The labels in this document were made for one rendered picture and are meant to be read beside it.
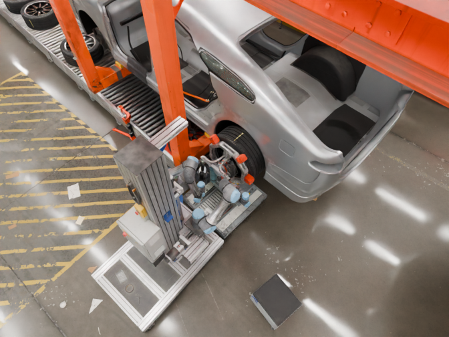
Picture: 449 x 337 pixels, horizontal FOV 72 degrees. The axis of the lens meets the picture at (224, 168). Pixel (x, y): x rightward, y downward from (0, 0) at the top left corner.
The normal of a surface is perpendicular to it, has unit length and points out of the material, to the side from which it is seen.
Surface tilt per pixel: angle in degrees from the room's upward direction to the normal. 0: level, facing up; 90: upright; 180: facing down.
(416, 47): 90
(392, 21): 90
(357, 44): 0
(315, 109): 22
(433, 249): 0
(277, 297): 0
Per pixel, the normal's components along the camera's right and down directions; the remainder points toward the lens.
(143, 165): 0.02, -0.55
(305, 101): 0.29, -0.29
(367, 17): -0.70, 0.59
